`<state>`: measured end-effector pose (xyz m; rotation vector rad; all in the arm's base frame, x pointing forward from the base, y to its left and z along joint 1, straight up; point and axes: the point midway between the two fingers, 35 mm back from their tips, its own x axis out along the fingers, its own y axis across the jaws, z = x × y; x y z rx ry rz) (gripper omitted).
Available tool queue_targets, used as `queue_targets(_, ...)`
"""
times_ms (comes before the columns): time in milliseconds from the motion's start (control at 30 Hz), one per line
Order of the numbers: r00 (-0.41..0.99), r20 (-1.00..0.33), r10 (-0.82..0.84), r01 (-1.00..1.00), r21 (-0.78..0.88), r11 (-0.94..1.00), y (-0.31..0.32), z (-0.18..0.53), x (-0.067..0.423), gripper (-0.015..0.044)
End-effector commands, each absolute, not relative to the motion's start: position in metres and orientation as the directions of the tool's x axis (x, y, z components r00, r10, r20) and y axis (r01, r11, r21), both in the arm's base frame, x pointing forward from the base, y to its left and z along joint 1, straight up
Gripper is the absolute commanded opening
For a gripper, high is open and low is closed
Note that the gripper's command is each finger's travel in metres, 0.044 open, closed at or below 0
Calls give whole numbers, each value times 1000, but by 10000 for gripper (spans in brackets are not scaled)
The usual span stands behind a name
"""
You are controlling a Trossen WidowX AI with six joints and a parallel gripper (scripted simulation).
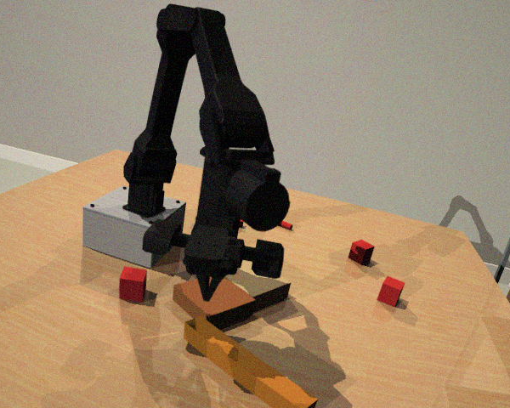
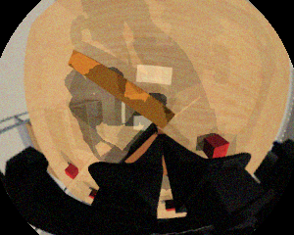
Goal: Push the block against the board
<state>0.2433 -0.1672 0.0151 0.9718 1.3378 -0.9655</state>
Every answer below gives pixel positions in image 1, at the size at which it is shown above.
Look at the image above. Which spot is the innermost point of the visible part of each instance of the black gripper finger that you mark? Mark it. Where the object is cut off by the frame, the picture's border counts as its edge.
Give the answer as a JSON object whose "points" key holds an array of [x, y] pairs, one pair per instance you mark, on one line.
{"points": [[215, 282], [204, 284]]}

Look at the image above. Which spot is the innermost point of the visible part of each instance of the red cylinder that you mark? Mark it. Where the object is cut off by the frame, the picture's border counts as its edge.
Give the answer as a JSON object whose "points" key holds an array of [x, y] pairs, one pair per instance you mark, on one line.
{"points": [[286, 225]]}

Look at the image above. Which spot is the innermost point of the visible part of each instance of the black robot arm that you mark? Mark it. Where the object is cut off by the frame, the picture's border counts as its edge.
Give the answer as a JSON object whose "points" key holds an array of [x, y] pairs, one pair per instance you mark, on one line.
{"points": [[231, 117]]}

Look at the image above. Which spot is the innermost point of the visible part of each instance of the tan board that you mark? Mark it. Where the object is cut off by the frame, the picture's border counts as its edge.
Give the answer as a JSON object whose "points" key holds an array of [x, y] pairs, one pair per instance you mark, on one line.
{"points": [[265, 290]]}

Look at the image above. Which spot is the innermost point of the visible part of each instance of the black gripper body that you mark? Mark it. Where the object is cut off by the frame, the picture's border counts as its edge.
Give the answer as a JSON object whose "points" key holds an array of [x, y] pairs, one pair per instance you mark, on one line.
{"points": [[267, 257]]}

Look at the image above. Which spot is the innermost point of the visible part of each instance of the brown square block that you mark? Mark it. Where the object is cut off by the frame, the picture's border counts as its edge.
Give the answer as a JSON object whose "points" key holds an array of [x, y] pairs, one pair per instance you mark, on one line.
{"points": [[227, 304]]}

